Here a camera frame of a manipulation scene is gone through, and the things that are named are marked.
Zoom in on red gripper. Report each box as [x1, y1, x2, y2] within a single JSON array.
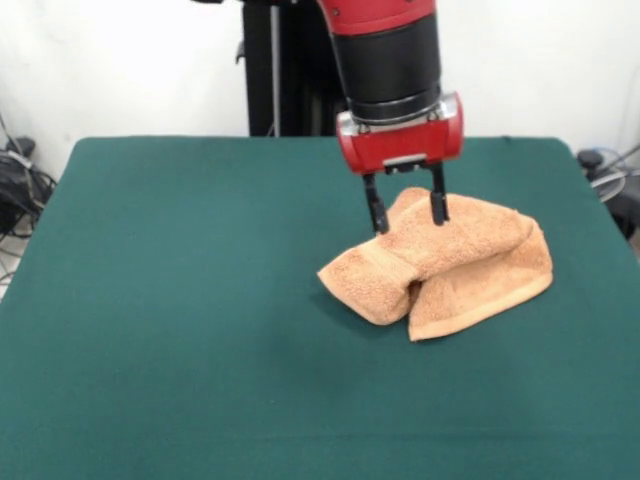
[[335, 90, 466, 235]]

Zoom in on tan terry towel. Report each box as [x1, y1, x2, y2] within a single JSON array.
[[317, 187, 555, 343]]

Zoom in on dark green table cloth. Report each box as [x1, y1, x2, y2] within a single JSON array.
[[0, 135, 640, 480]]

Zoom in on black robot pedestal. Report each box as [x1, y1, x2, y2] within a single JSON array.
[[232, 2, 351, 137]]

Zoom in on tangled black cable bundle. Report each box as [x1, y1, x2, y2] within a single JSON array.
[[0, 149, 59, 241]]

